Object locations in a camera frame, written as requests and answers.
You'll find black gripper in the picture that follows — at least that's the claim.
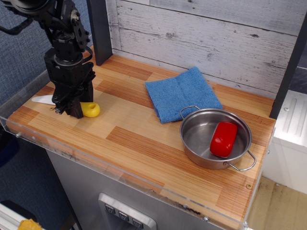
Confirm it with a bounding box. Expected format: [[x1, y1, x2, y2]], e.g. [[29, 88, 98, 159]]
[[44, 49, 95, 119]]

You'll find clear acrylic guard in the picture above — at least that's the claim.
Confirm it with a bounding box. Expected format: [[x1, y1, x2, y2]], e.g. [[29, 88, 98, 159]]
[[0, 34, 276, 230]]

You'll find steel pot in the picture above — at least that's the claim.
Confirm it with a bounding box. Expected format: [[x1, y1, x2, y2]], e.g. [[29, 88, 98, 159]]
[[180, 108, 257, 172]]

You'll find toy knife yellow handle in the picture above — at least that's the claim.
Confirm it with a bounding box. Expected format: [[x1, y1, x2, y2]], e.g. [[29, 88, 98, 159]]
[[31, 94, 101, 118]]

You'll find silver dispenser panel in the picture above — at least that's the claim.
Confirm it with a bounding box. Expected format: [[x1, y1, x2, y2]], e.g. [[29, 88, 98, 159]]
[[98, 193, 157, 230]]

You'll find blue cloth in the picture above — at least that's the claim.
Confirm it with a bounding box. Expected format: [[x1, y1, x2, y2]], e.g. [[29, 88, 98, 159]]
[[145, 67, 223, 124]]

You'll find dark grey right post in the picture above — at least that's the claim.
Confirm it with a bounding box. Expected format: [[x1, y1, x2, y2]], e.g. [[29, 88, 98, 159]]
[[269, 15, 307, 119]]

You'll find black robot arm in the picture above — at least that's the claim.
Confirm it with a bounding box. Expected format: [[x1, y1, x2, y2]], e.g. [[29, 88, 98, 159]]
[[1, 0, 95, 119]]

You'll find red toy cheese wheel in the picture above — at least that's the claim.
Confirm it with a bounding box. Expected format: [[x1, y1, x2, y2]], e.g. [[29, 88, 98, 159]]
[[210, 122, 238, 158]]

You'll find yellow object bottom left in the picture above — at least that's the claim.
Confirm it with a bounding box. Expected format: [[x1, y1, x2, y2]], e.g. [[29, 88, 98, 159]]
[[17, 219, 43, 230]]

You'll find white ribbed box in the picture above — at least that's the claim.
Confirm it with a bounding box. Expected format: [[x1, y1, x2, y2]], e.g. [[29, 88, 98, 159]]
[[262, 90, 307, 194]]

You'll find dark grey post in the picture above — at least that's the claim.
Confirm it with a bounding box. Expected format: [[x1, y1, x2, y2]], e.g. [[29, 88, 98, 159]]
[[87, 0, 113, 66], [269, 15, 307, 119]]

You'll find dark grey left post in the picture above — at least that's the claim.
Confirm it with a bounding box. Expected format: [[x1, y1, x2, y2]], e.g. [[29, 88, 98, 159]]
[[87, 0, 113, 66]]

